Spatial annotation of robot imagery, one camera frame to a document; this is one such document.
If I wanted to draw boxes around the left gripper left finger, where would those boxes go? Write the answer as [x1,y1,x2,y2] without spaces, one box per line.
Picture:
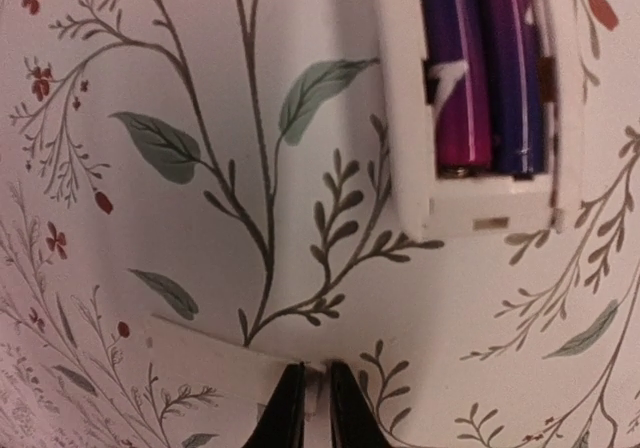
[244,363,306,448]

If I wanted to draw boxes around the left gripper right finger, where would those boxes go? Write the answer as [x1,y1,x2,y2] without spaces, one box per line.
[329,361,392,448]

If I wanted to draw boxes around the white remote control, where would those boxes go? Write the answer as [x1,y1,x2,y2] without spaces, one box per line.
[377,0,584,242]

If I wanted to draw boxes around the blue battery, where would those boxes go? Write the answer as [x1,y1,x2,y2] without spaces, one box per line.
[421,0,492,171]
[477,0,545,178]

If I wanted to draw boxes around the floral patterned table mat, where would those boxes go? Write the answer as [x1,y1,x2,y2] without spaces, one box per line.
[1,0,639,447]

